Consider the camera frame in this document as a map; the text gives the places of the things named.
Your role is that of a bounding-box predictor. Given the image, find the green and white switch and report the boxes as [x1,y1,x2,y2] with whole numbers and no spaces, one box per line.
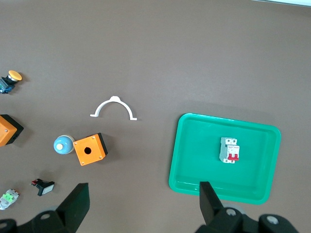
[0,189,20,211]

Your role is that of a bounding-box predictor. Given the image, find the blue dome button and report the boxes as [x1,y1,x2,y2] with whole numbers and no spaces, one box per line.
[53,134,75,155]

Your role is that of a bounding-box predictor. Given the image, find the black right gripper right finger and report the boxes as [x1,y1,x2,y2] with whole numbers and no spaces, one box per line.
[194,181,302,233]

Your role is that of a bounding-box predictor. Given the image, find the yellow mushroom pushbutton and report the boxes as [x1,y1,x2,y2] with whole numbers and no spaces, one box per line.
[0,70,23,95]

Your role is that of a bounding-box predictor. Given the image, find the black square pushbutton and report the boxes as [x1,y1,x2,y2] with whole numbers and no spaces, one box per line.
[31,178,55,197]

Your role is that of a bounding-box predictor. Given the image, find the white semicircular pipe clamp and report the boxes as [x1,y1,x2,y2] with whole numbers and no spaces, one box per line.
[89,96,138,121]

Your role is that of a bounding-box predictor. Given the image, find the orange button box black base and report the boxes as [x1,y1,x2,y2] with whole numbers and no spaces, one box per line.
[0,114,24,147]
[72,133,108,166]

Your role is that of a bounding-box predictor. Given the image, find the white circuit breaker red switch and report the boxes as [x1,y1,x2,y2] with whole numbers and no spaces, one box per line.
[219,137,240,165]

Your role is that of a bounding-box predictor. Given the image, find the green plastic tray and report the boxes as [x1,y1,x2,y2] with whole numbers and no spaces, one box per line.
[168,112,282,205]

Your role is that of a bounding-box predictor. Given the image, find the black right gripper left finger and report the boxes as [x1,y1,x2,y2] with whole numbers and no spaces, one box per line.
[0,183,90,233]

